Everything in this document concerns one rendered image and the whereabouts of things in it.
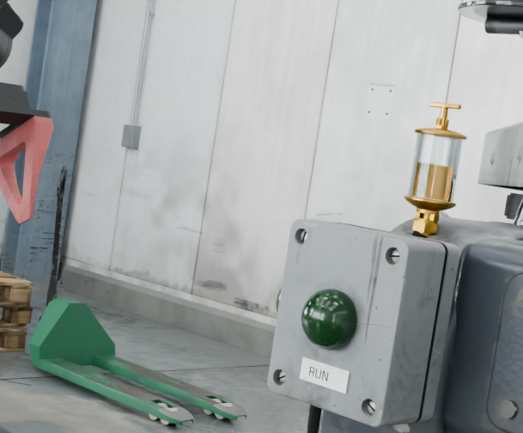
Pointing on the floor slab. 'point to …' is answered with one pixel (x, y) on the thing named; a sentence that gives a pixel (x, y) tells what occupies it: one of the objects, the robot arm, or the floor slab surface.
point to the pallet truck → (55, 363)
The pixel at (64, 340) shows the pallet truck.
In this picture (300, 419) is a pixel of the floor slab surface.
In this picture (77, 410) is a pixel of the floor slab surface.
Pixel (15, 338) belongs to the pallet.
